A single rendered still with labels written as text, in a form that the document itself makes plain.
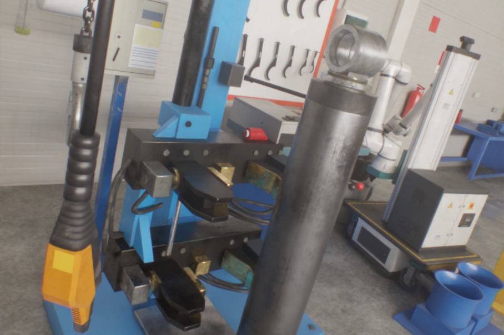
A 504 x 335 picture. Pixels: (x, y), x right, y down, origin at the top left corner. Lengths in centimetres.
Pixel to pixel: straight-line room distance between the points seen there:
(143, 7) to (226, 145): 81
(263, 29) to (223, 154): 237
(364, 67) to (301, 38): 308
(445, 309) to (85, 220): 250
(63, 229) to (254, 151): 123
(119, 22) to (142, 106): 158
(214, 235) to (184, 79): 74
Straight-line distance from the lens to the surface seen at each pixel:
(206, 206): 150
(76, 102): 80
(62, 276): 80
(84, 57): 80
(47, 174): 358
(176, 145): 164
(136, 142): 161
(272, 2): 402
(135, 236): 178
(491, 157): 829
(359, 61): 125
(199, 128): 170
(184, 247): 192
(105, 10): 65
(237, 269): 203
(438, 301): 296
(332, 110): 123
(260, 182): 183
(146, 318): 219
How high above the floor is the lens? 159
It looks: 16 degrees down
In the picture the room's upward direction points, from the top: 15 degrees clockwise
